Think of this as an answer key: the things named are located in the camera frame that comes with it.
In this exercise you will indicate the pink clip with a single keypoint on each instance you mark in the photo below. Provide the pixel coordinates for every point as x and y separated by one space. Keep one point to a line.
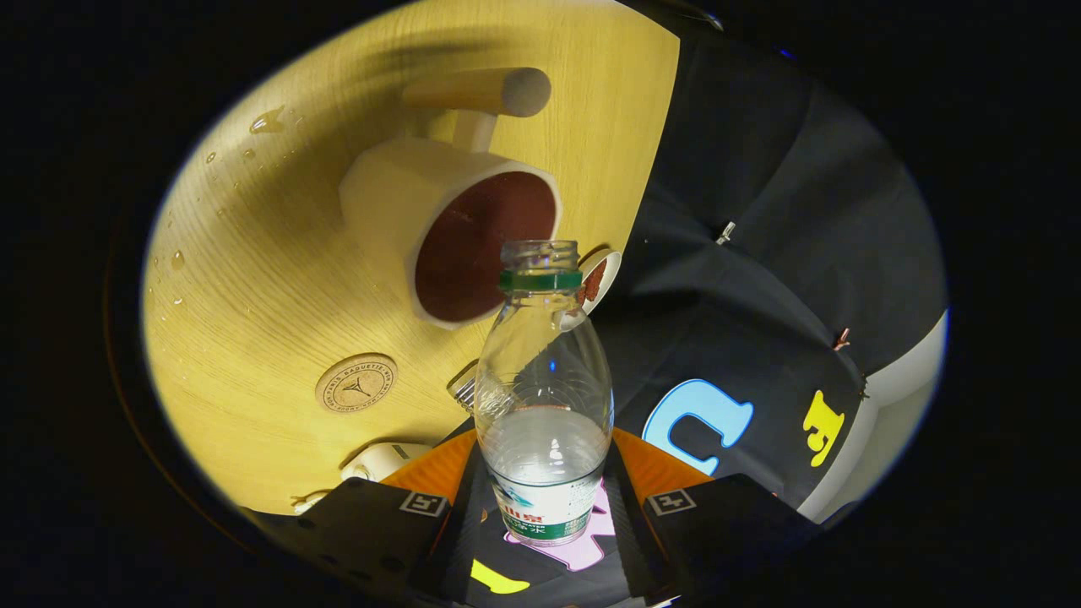
841 339

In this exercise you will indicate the wooden table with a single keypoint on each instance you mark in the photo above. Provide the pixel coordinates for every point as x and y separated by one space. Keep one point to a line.
253 321

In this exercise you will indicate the cream cup brown inside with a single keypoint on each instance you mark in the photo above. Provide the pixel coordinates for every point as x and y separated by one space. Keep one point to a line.
388 203

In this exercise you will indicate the black backdrop cloth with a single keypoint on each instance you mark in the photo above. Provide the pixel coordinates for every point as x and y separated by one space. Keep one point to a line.
760 169

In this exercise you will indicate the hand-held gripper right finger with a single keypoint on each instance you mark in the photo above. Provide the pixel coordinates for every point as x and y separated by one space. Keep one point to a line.
726 523

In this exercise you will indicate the round cork coaster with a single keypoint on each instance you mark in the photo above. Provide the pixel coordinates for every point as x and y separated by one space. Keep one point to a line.
356 383

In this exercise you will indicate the white toaster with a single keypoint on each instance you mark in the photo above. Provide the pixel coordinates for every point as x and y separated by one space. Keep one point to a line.
384 460

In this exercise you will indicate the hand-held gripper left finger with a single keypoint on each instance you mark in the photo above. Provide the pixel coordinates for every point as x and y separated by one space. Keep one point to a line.
372 523

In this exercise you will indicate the white clip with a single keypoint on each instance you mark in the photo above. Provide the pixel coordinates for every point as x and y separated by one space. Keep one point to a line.
725 231

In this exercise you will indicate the small white plate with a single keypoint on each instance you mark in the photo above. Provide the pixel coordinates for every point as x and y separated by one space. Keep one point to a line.
611 268

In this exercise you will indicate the red sausage piece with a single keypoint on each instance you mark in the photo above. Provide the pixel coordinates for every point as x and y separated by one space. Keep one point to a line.
594 283

